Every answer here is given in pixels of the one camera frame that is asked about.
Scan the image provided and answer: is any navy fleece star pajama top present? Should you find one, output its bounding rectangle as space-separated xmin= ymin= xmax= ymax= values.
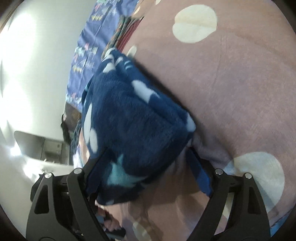
xmin=79 ymin=48 xmax=197 ymax=206

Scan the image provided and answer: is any person's right hand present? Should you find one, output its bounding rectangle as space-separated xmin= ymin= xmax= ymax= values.
xmin=95 ymin=201 xmax=126 ymax=240

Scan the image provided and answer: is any white cabinet shelf unit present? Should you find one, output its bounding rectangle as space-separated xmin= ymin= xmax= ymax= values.
xmin=14 ymin=131 xmax=71 ymax=165

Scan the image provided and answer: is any teal knitted garment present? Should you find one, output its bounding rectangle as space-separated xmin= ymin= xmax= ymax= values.
xmin=70 ymin=120 xmax=82 ymax=163

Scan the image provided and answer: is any dark brown patterned pillow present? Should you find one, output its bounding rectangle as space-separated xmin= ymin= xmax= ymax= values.
xmin=63 ymin=102 xmax=81 ymax=136

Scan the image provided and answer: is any pink dotted deer bedspread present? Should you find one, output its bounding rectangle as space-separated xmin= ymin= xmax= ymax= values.
xmin=74 ymin=0 xmax=296 ymax=241

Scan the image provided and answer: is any floral folded garment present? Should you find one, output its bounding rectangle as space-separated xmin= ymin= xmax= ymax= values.
xmin=101 ymin=15 xmax=137 ymax=59

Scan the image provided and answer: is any red folded garment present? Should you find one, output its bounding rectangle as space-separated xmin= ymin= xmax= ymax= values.
xmin=116 ymin=18 xmax=143 ymax=52

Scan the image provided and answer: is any purple tree-print pillow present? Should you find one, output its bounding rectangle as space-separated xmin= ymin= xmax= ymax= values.
xmin=66 ymin=0 xmax=137 ymax=111

